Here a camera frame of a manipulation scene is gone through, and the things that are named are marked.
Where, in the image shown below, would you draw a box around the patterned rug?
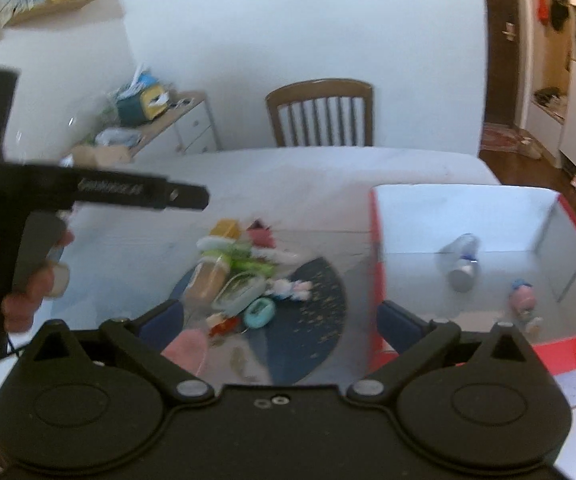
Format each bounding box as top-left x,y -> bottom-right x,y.
482,124 -> 543,158

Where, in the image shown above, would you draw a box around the low white cabinet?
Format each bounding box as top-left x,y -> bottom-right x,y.
525,87 -> 568,166

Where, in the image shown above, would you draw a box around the clear bag with purple piece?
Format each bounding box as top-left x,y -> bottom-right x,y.
435,233 -> 482,293

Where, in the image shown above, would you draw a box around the small red toy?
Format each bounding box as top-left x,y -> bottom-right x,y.
208,312 -> 241,336

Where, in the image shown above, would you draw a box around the white tube with green label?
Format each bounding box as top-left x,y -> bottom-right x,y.
197,236 -> 301,267

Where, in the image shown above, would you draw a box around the brown door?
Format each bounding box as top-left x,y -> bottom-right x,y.
480,0 -> 523,151

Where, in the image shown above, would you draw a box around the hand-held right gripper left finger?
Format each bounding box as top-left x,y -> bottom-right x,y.
20,299 -> 219,403

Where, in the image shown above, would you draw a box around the round dark blue mat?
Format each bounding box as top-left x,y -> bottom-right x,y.
168,256 -> 349,386

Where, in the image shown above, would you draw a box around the pastel toy figure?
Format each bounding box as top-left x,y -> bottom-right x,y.
267,279 -> 313,302

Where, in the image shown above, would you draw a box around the green packet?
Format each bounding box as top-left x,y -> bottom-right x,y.
228,255 -> 275,278

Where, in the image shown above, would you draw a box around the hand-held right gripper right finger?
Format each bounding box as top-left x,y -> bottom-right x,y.
347,300 -> 541,403

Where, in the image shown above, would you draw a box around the brown wooden chair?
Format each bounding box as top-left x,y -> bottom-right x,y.
265,78 -> 375,150

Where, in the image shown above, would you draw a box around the pink binder clip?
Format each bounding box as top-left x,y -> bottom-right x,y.
245,220 -> 276,250

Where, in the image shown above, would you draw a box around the yellow block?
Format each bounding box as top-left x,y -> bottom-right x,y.
210,219 -> 243,241

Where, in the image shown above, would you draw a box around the white plastic bag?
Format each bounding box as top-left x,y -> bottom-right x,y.
95,127 -> 141,147

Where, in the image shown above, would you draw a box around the amber glass jar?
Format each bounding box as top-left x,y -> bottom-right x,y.
183,254 -> 233,313

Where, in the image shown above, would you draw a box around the teal tissue box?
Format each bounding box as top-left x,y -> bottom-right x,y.
116,85 -> 171,127

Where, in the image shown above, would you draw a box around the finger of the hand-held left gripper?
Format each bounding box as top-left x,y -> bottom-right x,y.
70,176 -> 211,212

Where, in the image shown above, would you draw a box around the white cardboard box red edges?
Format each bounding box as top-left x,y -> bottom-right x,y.
368,184 -> 576,381

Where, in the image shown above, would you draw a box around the pink and blue toy figure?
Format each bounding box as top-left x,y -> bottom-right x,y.
510,280 -> 543,333

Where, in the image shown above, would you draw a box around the person's left hand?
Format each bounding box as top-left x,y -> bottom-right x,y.
0,230 -> 75,335

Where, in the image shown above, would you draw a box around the pink rounded object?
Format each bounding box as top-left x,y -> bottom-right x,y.
160,330 -> 209,376

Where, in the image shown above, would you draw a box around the hanging red and black clothes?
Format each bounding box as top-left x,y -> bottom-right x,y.
535,0 -> 571,31

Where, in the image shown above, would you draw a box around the white drawer cabinet wooden top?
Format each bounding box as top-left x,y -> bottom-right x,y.
60,91 -> 219,166

